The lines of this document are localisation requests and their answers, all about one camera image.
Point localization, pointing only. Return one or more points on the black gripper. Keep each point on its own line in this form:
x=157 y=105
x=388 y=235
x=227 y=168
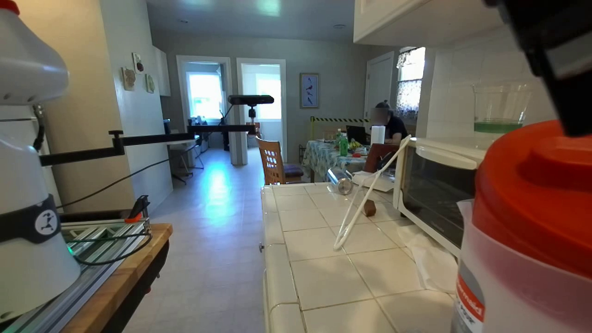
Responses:
x=529 y=18

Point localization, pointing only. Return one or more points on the clear cup with green band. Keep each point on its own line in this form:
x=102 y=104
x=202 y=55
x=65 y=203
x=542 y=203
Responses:
x=499 y=111

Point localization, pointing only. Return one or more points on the red jug lid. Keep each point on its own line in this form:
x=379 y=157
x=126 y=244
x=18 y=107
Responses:
x=529 y=196

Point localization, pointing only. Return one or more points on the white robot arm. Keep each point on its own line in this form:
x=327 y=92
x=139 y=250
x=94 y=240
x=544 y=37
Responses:
x=28 y=154

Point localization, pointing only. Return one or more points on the clear plastic jug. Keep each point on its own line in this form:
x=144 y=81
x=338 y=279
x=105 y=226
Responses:
x=518 y=296

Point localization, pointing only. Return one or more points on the white toaster oven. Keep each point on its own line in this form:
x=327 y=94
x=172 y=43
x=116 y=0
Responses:
x=431 y=191

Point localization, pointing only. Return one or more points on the seated person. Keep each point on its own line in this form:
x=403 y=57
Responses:
x=388 y=126

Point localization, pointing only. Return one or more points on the white upper cabinet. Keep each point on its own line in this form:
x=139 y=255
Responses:
x=399 y=18

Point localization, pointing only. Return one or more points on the white torn paper sheet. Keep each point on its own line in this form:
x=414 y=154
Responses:
x=372 y=179

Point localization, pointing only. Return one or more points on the small brown cork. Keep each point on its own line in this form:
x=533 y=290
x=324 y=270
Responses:
x=370 y=207

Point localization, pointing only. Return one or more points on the green bottle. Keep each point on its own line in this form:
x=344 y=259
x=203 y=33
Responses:
x=342 y=144

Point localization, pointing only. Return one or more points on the clear glass jar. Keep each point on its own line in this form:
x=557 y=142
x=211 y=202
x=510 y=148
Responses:
x=340 y=179

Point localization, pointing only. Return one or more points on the table with patterned cloth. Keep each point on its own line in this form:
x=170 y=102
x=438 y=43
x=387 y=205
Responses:
x=320 y=157

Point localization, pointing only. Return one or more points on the wooden chair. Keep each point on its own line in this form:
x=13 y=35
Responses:
x=272 y=161

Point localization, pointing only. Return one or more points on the wooden workbench top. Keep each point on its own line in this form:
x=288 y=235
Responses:
x=116 y=283

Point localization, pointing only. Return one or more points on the framed wall picture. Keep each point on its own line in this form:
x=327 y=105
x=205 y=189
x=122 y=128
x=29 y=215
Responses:
x=309 y=91

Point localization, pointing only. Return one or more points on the black camera on stand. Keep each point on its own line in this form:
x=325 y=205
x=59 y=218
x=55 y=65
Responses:
x=250 y=98

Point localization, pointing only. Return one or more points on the tan wall ornament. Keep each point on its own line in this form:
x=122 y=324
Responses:
x=128 y=78

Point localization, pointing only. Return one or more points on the grey metal base plate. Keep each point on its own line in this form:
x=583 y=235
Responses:
x=79 y=277

